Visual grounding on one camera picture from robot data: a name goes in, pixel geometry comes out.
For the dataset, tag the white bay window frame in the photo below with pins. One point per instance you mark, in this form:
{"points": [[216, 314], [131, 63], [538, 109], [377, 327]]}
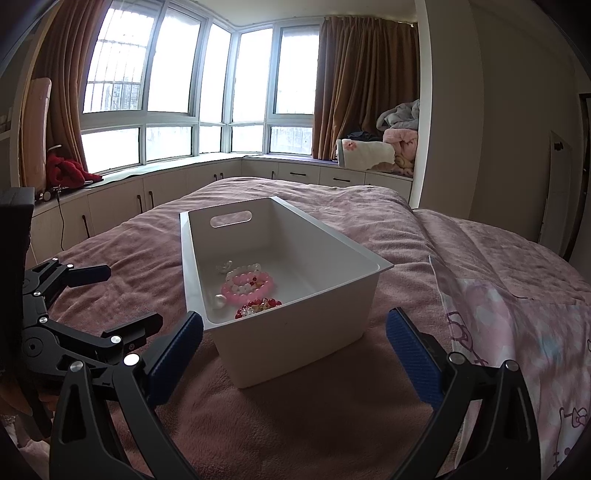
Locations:
{"points": [[170, 79]]}

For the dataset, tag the pink fleece bed blanket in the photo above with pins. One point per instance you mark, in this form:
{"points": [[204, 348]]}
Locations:
{"points": [[295, 377]]}

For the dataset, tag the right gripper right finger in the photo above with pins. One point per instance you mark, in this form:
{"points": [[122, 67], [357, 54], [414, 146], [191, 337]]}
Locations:
{"points": [[482, 424]]}

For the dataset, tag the brown leather chair back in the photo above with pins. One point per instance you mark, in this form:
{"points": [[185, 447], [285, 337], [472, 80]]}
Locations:
{"points": [[34, 134]]}

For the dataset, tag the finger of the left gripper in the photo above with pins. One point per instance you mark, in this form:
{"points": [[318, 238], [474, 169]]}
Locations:
{"points": [[92, 336], [50, 278]]}

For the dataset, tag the right brown curtain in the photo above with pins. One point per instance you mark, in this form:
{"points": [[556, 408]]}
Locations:
{"points": [[366, 66]]}

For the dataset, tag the grey crumpled blanket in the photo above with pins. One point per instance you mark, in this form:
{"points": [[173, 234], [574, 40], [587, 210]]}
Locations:
{"points": [[403, 116]]}

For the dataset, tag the pink crumpled blanket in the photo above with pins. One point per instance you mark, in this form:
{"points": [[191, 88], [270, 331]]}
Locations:
{"points": [[405, 144]]}

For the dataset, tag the white plastic storage bin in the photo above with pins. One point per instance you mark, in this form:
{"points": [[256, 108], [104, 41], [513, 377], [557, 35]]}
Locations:
{"points": [[298, 290]]}

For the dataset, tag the brown curtain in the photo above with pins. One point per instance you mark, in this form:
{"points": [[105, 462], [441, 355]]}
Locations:
{"points": [[366, 66], [64, 58]]}

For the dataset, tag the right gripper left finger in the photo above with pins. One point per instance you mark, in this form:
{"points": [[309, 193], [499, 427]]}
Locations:
{"points": [[85, 444]]}

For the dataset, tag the red knitted garment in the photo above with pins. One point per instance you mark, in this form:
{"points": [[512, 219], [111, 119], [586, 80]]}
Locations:
{"points": [[66, 173]]}

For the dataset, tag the white window seat cabinets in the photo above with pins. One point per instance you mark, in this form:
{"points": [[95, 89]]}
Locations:
{"points": [[71, 218]]}

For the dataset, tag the left brown curtain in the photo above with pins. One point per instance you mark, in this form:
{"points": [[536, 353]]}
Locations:
{"points": [[64, 58]]}

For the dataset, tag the silver pearl hair clip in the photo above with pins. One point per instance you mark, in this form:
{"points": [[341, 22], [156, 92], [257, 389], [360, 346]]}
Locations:
{"points": [[222, 269]]}

